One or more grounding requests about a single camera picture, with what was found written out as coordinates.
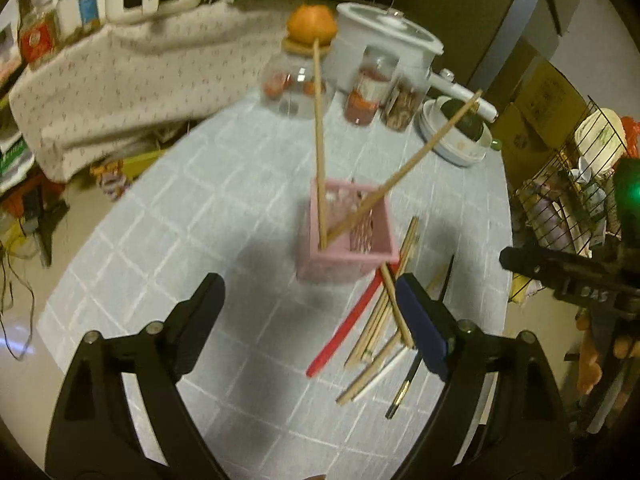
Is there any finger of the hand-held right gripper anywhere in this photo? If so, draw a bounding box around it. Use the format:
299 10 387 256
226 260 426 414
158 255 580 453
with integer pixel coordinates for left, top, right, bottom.
499 246 571 288

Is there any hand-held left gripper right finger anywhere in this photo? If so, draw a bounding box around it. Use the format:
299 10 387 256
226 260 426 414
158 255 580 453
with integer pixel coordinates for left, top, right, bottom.
394 272 576 480

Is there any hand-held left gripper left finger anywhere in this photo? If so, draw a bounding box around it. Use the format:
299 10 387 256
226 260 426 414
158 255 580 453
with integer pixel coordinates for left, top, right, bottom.
45 272 231 480

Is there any white plastic spoon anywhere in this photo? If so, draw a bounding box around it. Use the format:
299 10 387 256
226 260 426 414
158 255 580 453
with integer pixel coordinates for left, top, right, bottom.
350 347 412 402

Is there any pink utensil basket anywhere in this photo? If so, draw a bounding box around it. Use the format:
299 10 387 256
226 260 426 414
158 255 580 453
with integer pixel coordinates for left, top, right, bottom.
295 177 401 286

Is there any person's right hand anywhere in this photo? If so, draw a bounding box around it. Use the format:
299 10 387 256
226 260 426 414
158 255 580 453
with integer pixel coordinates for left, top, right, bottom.
575 310 603 397

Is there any pile of wooden chopsticks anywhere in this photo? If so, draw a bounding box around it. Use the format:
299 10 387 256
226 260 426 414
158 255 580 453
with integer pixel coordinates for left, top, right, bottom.
336 216 453 406

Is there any plain black chopstick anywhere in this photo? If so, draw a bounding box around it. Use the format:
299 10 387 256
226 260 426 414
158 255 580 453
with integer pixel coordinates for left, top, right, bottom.
425 254 457 306

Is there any red plastic utensil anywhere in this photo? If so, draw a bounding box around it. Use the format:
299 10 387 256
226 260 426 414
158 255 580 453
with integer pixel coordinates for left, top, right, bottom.
306 274 387 379

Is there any small cardboard box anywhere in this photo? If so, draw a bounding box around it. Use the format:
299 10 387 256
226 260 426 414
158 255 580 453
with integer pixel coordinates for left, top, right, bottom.
500 102 546 181

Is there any stack of white bowls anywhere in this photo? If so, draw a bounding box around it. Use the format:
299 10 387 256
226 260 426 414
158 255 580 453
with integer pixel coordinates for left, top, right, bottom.
417 97 496 167

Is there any cream round plate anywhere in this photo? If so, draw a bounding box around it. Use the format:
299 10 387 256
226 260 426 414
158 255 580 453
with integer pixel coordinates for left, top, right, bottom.
574 107 628 171

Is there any red plastic bag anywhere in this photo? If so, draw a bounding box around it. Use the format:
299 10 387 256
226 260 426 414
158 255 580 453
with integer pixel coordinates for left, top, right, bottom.
620 116 640 158

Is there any dark green squash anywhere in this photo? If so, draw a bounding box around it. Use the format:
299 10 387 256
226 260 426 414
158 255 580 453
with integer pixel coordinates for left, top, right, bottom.
439 99 485 141

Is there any bamboo chopstick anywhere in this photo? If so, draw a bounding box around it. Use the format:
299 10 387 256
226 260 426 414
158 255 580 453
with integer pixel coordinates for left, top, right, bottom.
326 89 485 242
312 37 328 251

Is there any yellow cardboard box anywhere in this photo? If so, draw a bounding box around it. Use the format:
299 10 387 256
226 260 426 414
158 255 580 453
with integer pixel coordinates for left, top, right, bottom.
90 147 166 196

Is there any large cardboard box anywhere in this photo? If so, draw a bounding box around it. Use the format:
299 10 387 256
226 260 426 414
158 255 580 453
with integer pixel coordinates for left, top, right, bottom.
515 60 588 146

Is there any black floor gadget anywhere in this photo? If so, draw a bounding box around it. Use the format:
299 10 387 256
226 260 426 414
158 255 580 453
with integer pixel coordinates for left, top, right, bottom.
20 185 71 266

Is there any brown spice jar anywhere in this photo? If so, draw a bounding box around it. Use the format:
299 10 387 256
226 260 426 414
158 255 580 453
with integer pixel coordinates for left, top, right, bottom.
380 72 432 133

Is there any red spice jar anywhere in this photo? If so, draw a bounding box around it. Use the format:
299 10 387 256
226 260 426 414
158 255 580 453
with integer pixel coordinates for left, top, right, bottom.
344 46 401 127

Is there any floral cabinet cloth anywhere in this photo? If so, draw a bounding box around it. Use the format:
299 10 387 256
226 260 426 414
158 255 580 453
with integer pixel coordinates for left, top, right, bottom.
9 2 291 183

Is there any glass jar with wooden lid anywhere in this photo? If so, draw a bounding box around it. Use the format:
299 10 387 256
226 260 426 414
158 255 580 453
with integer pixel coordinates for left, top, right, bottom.
262 35 335 120

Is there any green printed bag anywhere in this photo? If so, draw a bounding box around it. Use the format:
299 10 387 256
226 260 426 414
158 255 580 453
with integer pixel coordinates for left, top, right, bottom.
0 135 36 191

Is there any grey refrigerator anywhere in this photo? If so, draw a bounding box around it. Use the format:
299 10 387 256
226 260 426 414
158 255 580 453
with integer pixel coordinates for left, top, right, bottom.
395 0 566 91

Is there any white electric pot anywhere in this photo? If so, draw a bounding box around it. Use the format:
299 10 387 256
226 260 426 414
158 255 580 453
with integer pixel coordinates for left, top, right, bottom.
325 2 498 123

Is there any orange fruit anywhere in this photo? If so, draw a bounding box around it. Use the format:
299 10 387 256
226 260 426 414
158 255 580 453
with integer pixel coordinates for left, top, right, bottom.
286 5 338 47

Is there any red label jar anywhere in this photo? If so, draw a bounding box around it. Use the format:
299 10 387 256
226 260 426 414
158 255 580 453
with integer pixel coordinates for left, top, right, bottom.
19 0 58 68

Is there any blue label jar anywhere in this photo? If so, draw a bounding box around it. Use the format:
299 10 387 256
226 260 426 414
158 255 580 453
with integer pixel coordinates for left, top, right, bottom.
55 0 103 36

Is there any black wire rack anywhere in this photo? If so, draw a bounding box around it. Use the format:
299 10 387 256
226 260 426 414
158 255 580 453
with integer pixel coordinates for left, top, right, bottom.
515 95 640 306

